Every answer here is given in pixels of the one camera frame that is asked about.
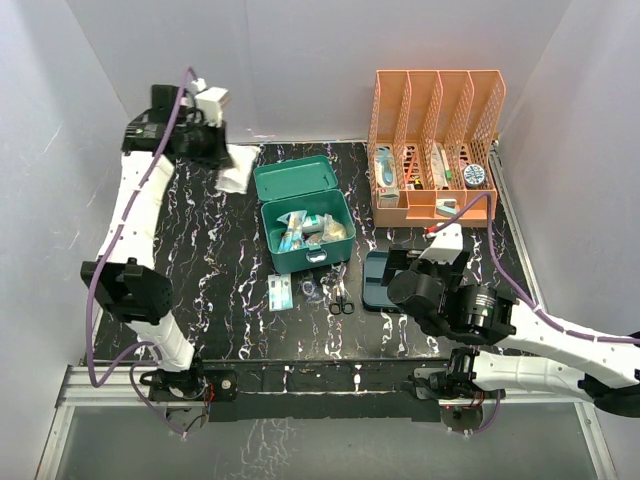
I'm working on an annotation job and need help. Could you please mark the green medicine kit box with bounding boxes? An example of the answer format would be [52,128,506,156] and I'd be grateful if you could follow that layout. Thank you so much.
[254,156,355,274]

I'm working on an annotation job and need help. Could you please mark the black handled scissors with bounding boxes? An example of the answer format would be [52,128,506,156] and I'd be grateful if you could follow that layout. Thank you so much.
[329,274,355,315]

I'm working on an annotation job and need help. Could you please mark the white blue bandage box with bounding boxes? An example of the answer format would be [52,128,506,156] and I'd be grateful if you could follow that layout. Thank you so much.
[267,274,293,312]

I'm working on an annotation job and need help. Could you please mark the white green medicine bottle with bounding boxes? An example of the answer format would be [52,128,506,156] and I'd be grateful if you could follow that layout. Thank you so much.
[302,214,325,234]

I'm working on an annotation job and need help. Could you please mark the round blue white tin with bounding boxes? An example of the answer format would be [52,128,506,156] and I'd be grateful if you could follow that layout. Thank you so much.
[462,163,487,189]

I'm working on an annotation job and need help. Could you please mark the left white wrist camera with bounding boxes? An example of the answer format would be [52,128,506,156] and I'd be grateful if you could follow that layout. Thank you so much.
[191,78,230,127]

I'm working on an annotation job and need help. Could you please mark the beige bandage pack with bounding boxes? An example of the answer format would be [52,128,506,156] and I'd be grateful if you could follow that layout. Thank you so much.
[322,214,347,242]

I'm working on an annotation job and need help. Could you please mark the orange file organizer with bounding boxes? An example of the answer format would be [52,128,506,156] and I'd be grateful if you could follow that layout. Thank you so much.
[367,70,506,228]

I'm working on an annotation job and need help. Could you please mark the white gauze packet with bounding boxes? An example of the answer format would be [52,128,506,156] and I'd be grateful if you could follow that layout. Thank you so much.
[215,144,260,195]

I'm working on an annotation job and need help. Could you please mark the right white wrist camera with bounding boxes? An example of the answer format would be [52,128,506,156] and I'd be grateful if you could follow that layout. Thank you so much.
[419,222,464,265]

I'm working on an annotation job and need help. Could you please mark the blue brush blister pack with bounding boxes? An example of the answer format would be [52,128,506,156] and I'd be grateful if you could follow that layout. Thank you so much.
[374,145,397,188]

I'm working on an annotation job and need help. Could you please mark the blue divided tray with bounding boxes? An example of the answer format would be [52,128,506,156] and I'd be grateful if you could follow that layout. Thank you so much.
[361,250,400,313]

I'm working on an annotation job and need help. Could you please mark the teal white small box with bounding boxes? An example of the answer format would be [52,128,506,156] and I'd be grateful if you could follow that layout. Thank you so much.
[435,198,458,218]

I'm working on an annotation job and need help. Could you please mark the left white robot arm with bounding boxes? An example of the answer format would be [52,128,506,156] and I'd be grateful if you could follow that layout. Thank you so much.
[80,79,233,399]

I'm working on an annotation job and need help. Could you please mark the white tube in organizer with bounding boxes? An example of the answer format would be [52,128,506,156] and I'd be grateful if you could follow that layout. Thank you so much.
[431,143,452,190]

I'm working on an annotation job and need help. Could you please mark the small white red box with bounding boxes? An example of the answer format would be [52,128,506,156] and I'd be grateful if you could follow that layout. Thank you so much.
[376,186,400,209]

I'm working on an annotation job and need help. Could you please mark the blue cotton swab bag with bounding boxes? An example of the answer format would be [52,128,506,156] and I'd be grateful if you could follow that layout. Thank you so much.
[278,210,307,253]

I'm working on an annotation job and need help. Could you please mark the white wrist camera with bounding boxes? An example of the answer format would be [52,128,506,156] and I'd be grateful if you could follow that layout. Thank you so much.
[191,78,230,127]
[419,222,464,265]

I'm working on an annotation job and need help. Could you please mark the clear bag with rubber bands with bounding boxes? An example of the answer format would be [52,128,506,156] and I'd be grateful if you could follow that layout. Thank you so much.
[299,273,324,304]

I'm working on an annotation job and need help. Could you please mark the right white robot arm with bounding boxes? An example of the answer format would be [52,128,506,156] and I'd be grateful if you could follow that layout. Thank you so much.
[381,245,639,418]

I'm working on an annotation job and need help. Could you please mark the red pencil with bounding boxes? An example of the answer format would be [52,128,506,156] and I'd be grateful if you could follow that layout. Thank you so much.
[404,151,417,184]

